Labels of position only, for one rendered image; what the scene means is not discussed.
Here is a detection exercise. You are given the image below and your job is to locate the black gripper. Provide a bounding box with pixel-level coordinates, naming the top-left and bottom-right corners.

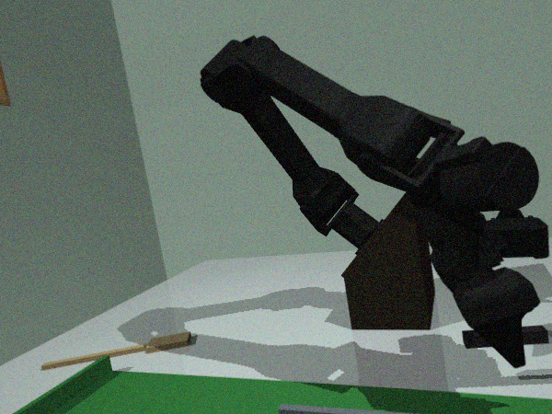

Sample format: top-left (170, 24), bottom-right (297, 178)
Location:
top-left (420, 212), bottom-right (540, 369)

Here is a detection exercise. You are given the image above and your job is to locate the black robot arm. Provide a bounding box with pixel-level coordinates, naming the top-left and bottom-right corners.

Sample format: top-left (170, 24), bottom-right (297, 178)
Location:
top-left (201, 35), bottom-right (549, 259)

